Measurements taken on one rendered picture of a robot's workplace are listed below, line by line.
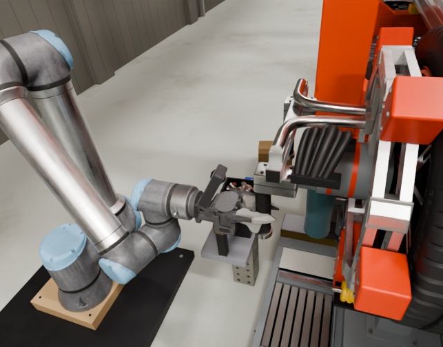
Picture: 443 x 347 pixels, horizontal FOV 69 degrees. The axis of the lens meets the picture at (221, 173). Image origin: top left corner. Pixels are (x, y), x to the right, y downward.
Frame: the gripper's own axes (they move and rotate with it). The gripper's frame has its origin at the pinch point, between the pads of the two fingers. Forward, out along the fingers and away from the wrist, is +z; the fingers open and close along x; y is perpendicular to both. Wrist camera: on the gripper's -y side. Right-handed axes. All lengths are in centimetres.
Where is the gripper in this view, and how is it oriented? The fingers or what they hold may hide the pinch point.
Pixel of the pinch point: (271, 211)
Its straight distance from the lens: 75.8
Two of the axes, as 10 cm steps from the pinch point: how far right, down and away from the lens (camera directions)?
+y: 0.9, 7.9, 6.1
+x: -3.3, 6.0, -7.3
